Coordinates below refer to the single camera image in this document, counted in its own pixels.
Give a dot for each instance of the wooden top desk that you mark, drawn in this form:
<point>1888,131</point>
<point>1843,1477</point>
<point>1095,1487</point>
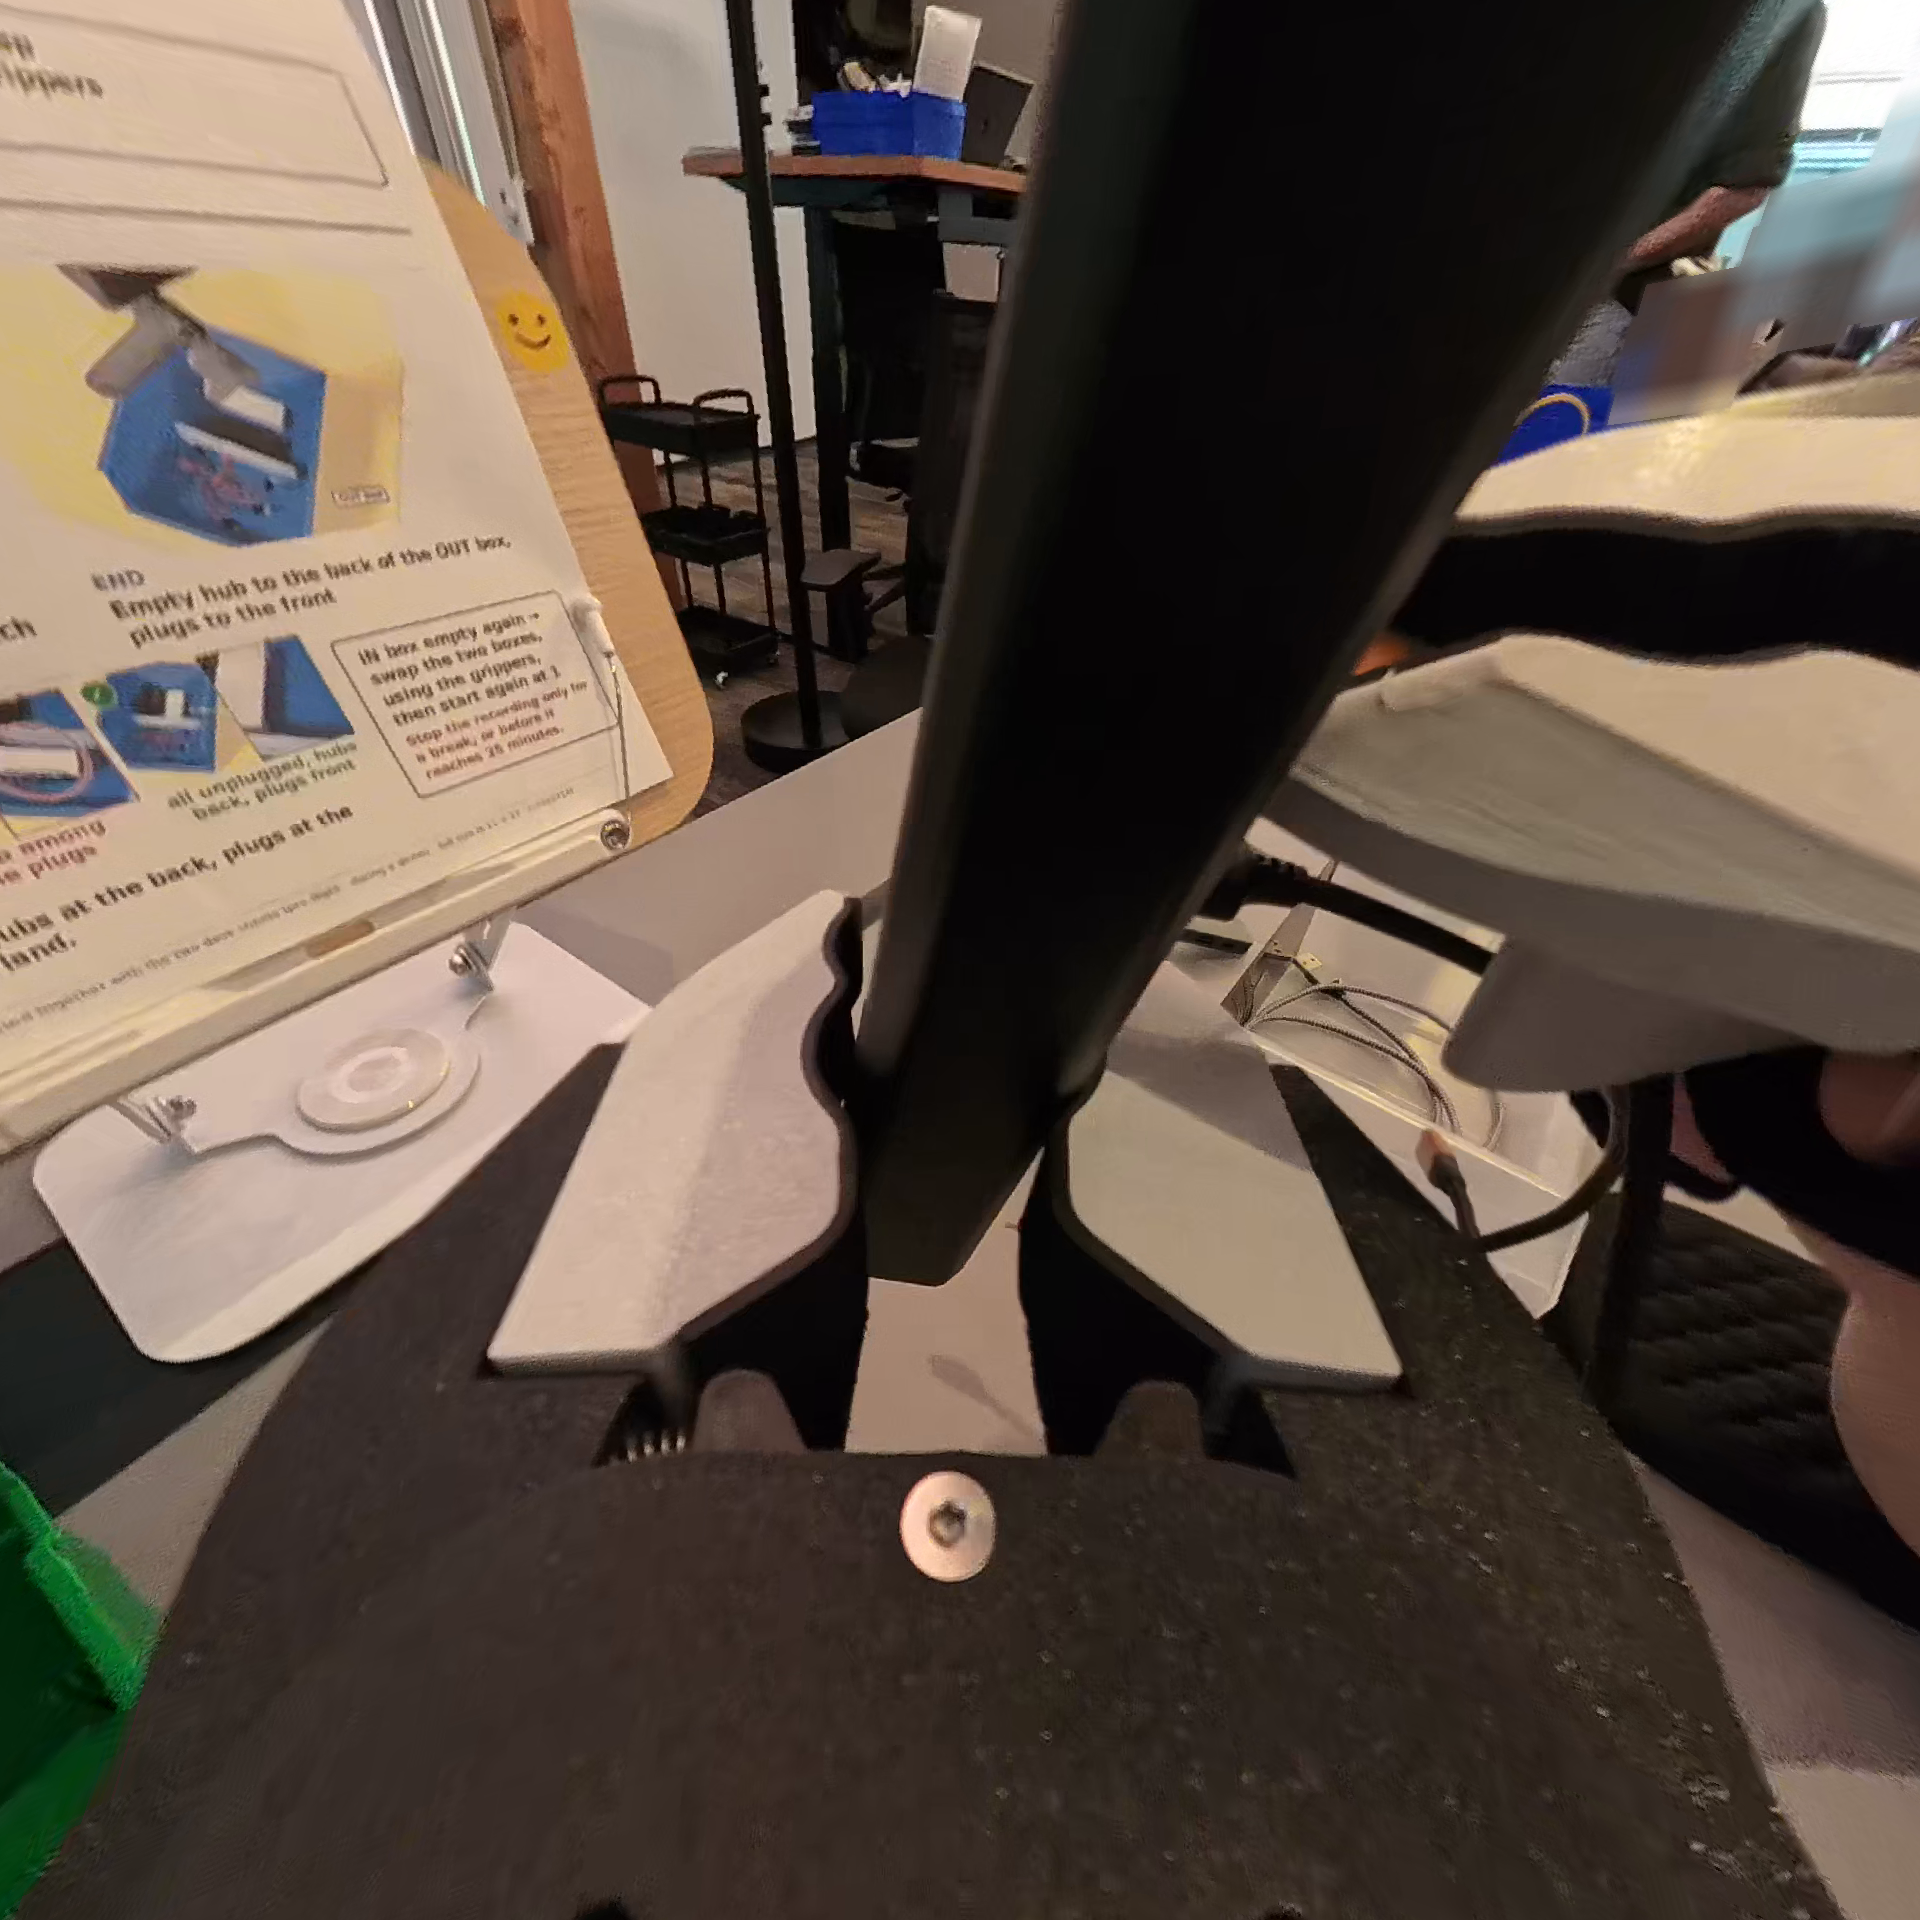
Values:
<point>899,173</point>

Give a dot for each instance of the printed instruction sheet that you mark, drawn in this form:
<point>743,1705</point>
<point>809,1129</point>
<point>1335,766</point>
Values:
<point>302,673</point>

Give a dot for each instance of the yellow smiley sticker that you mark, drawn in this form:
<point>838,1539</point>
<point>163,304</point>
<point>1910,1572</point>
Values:
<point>533,335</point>

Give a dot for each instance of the green plastic bin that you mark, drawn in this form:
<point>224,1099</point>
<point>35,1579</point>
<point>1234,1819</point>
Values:
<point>59,1649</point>

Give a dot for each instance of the white metal stand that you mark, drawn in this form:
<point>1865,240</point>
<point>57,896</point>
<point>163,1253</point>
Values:
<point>228,1245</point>

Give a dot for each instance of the blue storage bin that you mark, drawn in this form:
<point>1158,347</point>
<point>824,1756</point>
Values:
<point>887,127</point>

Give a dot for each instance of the wooden post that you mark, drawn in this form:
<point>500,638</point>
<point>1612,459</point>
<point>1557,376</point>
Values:
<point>562,151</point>

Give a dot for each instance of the person's right hand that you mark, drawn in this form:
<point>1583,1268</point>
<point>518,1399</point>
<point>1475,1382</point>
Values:
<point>1883,1348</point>

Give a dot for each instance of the black utility cart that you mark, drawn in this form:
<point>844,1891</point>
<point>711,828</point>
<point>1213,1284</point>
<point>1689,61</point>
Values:
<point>707,428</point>

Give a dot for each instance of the dark grey usb hub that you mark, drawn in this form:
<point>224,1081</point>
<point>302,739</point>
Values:
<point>1201,450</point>

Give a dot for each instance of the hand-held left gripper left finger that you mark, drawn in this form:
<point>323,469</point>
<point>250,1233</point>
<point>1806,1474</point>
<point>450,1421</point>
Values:
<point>673,1198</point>

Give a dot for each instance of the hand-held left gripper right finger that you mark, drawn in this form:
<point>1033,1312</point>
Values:
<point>1230,1227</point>

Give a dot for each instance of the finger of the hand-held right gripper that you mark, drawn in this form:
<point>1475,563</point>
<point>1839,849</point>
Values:
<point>1649,812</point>
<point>1724,481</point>

